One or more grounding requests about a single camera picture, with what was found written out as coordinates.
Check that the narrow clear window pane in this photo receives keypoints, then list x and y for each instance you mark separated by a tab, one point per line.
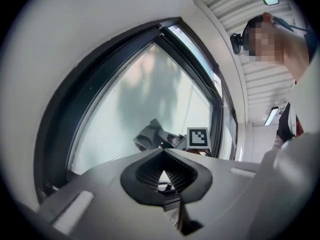
185	42

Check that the frosted window glass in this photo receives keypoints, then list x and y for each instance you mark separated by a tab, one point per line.
130	104

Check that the person's black printed shirt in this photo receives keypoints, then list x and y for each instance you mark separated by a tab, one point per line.
283	129

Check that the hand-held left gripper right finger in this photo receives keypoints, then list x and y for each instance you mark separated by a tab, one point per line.
225	196

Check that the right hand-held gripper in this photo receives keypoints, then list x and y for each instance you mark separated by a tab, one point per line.
197	137

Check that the grey cloth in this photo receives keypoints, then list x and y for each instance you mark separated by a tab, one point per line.
146	135

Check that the person's head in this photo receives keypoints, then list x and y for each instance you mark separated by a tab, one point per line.
277	46

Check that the black framed glass window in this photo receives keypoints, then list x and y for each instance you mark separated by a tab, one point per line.
62	104

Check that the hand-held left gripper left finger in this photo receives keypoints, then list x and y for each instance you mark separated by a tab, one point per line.
105	204

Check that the black head camera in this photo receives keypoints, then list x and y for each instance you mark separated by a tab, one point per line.
237	42

